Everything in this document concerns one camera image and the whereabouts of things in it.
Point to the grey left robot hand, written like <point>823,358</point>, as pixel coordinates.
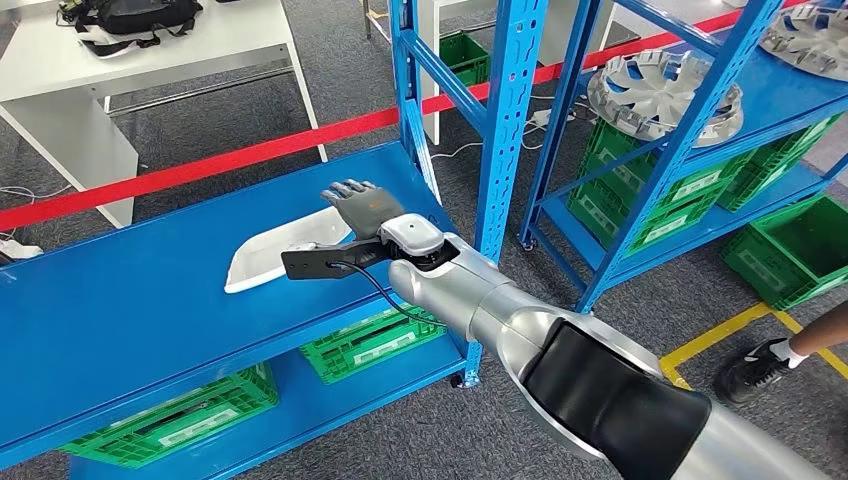
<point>364,208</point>

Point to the white plastic part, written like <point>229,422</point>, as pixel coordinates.
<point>265,258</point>

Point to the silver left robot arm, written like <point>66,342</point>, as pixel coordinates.
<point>596,397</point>

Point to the blue metal shelf rack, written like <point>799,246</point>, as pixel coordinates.
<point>669,159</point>
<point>132,298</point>

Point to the green plastic crate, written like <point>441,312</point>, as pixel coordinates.
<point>371,344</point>
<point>179,417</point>
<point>606,149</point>
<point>596,212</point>
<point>795,252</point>
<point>464,56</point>
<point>768,172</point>

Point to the red barrier belt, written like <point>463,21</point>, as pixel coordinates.
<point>199,166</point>

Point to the white power strip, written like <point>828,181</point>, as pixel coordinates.
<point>20,250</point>
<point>540,118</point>

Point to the white table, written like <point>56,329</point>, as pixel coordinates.
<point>553,26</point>
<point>199,40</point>

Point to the black backpack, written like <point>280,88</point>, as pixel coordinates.
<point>139,16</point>

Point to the silver wheel hubcap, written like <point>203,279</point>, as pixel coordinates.
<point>649,93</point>
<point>808,40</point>

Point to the yellow floor tape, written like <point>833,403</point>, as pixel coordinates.
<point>702,344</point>

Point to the person's foot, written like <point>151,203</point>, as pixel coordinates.
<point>748,371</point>

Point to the person's leg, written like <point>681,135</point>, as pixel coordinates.
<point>821,331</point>

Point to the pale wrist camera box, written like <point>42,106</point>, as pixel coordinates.
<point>411,233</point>

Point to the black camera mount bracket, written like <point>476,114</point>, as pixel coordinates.
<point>311,262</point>

